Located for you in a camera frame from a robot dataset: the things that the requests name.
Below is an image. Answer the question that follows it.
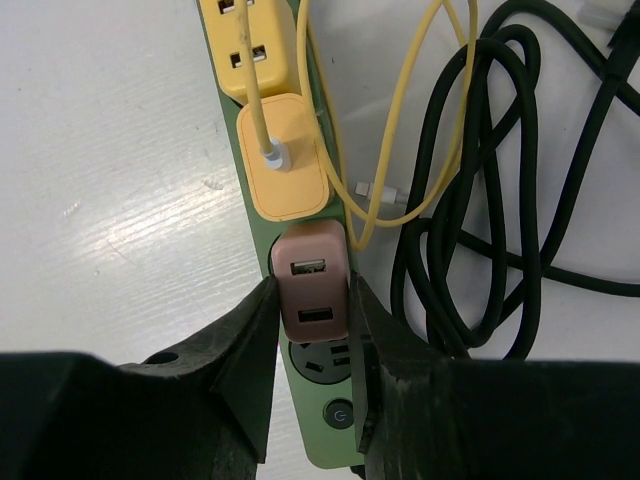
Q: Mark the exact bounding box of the yellow charger with cable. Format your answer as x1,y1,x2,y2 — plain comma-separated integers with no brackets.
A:
235,1,479,252

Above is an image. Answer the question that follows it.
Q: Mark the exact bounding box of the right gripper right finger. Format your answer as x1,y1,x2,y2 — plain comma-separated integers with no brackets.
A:
348,274,639,479

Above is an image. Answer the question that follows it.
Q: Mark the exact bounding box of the yellow plug adapter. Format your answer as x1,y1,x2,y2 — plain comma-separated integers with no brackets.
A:
197,0,298,106

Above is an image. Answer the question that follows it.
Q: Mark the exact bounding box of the black power cord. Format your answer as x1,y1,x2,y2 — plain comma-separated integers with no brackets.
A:
389,0,640,361

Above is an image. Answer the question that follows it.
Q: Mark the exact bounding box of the brown plug adapter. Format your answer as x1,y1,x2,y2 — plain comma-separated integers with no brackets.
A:
271,219,350,344

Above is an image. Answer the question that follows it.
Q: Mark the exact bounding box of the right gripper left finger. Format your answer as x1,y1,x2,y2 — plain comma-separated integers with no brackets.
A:
1,277,280,479

